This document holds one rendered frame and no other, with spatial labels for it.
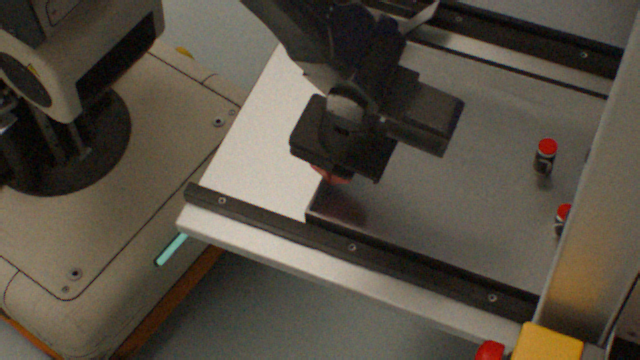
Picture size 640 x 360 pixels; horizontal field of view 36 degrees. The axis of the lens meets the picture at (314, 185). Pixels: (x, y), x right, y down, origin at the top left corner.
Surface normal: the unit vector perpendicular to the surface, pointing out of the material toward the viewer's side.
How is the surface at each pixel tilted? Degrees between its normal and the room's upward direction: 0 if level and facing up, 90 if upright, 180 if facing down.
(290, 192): 0
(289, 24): 104
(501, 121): 0
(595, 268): 90
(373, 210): 0
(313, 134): 10
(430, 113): 21
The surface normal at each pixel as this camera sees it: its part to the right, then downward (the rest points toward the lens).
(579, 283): -0.40, 0.79
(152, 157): -0.05, -0.52
